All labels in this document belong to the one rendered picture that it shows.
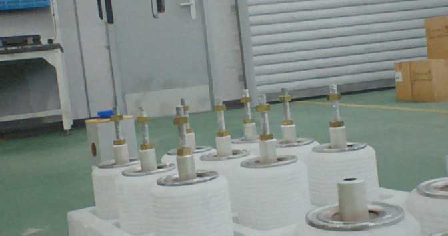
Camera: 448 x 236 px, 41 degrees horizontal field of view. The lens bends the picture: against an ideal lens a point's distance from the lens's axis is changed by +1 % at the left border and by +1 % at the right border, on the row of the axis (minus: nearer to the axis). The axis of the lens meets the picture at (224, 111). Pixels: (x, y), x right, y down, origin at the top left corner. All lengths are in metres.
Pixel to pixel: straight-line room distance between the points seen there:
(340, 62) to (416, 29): 0.94
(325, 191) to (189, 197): 0.22
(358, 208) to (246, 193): 0.30
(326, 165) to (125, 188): 0.27
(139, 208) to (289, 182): 0.20
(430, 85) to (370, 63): 2.03
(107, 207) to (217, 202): 0.26
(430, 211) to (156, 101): 5.34
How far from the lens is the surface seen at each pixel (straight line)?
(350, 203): 0.47
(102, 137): 1.07
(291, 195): 0.74
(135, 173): 0.80
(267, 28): 5.99
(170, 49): 5.83
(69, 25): 5.81
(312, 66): 6.13
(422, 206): 0.53
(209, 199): 0.68
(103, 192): 0.91
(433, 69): 4.40
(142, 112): 0.82
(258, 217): 0.75
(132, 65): 5.79
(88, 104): 5.78
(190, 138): 0.97
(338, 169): 0.80
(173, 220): 0.69
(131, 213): 0.80
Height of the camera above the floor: 0.37
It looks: 4 degrees down
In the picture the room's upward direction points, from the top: 6 degrees counter-clockwise
